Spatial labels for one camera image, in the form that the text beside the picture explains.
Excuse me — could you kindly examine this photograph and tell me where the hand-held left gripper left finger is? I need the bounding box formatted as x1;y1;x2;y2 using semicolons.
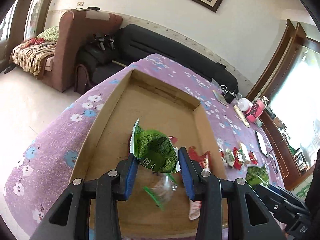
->
30;152;139;240

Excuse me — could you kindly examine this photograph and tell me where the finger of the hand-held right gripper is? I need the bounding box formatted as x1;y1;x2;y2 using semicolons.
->
255;182;310;214

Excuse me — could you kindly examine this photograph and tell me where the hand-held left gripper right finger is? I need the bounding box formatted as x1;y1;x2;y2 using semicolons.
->
177;147;288;240

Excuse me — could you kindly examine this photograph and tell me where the clear green-edged snack packet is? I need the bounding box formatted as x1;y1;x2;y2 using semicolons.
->
142;172;179;210

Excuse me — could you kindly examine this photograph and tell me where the pink white snack packet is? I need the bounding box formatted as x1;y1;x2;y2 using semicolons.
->
189;201;202;221

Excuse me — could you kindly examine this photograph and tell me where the green snack packet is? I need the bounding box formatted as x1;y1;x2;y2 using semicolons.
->
130;119;182;174
245;164;270;189

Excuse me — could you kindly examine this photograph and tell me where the pile of mixed snack packets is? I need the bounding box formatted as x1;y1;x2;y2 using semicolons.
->
219;142;259;170

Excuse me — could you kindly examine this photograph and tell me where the shallow cardboard box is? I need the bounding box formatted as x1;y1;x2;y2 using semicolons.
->
69;69;229;238

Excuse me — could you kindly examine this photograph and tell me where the wooden cabinet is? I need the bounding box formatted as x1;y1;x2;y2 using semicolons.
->
259;110;313;195

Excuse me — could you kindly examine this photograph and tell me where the black tablet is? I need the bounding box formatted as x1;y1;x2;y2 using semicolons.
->
254;130;268;158

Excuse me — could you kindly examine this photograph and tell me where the long yellow tube pack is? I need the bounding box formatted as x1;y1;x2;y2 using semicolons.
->
234;105;250;128

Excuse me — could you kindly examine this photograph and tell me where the thin booklet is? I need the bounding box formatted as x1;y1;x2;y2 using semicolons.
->
212;89;230;107

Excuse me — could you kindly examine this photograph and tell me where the purple floral tablecloth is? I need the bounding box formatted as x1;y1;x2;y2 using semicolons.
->
2;53;304;240

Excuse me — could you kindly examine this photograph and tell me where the black pouch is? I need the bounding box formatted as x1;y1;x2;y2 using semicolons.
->
221;90;237;103

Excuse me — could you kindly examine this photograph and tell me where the white jar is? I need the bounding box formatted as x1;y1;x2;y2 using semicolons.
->
236;97;253;112

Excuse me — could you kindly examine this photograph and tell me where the pink bottle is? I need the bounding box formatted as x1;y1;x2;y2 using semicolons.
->
246;95;270;123

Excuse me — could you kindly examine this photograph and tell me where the clear plastic bag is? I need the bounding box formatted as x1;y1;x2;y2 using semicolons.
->
211;78;227;92

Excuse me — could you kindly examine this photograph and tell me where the wooden framed window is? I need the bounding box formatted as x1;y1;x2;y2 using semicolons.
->
246;19;320;165

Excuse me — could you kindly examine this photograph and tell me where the black bag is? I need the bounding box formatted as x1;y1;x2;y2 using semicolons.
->
74;44;118;93

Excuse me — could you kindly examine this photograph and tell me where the black sofa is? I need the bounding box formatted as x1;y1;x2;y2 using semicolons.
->
91;24;238;98

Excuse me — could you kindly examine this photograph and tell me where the brown armchair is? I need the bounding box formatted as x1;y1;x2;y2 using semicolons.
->
41;9;123;93

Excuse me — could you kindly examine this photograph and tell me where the patterned blanket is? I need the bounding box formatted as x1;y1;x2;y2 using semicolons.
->
10;39;57;79

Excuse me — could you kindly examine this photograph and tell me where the green floral pillow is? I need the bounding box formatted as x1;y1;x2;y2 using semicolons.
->
37;26;60;43

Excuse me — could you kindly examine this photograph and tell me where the wooden glass door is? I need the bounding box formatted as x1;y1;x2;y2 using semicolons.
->
0;0;60;68

